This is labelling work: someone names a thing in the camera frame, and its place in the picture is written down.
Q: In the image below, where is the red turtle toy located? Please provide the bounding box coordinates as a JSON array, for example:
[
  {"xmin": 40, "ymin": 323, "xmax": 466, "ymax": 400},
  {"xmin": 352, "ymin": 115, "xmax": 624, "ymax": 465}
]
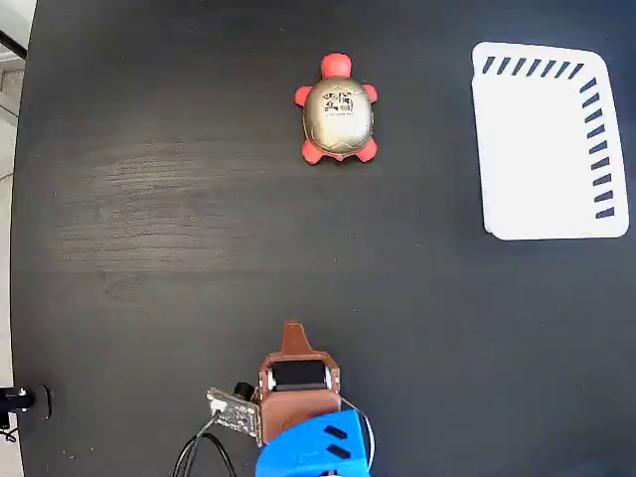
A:
[{"xmin": 293, "ymin": 53, "xmax": 380, "ymax": 165}]

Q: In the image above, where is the white plastic basket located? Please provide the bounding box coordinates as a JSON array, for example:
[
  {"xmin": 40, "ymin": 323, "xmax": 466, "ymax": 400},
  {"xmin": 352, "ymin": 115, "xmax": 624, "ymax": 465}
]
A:
[{"xmin": 470, "ymin": 41, "xmax": 631, "ymax": 242}]

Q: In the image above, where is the black table clamp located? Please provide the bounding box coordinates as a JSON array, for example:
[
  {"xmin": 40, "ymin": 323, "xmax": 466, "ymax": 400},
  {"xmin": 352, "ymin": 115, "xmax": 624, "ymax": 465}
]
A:
[{"xmin": 0, "ymin": 384, "xmax": 54, "ymax": 431}]

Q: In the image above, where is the camera circuit board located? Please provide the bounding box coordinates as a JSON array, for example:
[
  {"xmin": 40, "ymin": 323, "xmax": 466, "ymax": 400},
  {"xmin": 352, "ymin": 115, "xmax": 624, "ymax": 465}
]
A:
[{"xmin": 206, "ymin": 381, "xmax": 263, "ymax": 447}]

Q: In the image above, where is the white red servo wire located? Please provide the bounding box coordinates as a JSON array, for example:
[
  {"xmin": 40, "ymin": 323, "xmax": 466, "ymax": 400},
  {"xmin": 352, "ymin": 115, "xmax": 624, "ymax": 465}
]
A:
[{"xmin": 339, "ymin": 395, "xmax": 378, "ymax": 471}]

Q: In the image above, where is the black window frame bar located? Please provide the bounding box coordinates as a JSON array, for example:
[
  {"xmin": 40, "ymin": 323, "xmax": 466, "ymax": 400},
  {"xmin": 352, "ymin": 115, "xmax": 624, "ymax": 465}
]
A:
[{"xmin": 0, "ymin": 28, "xmax": 29, "ymax": 59}]

